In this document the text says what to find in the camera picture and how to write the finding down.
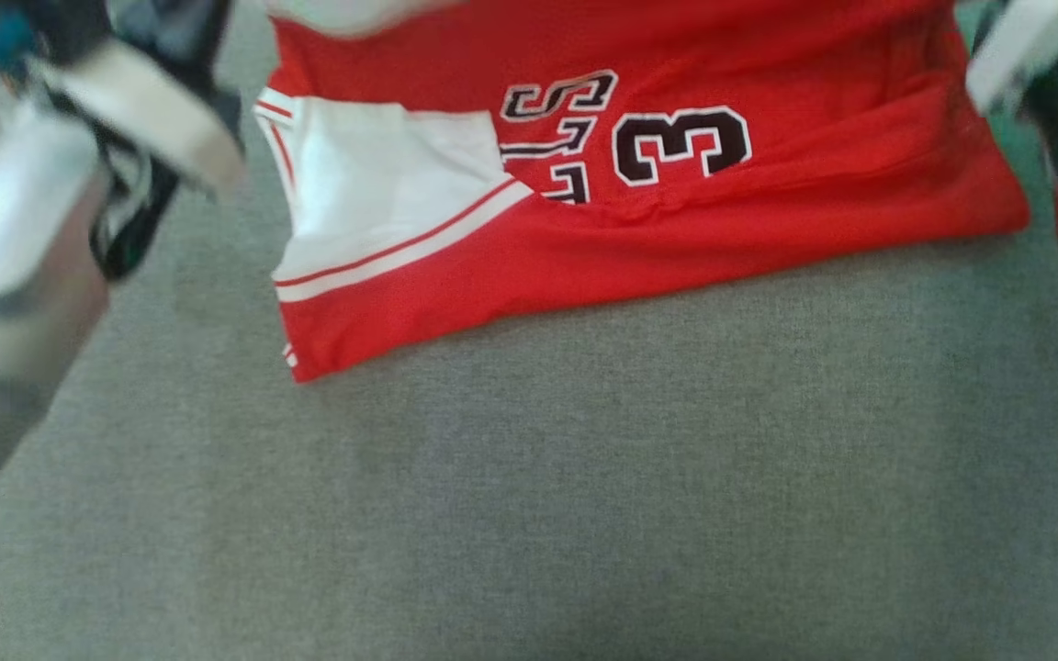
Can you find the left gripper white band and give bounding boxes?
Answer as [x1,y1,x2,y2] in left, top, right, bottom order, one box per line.
[33,0,245,281]

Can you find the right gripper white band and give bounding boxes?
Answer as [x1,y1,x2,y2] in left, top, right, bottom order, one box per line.
[965,0,1058,198]

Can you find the red white basketball jersey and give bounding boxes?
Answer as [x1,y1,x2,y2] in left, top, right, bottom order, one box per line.
[253,0,1058,384]

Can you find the grey sofa seat cushion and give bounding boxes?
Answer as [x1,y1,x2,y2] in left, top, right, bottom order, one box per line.
[0,0,1058,661]

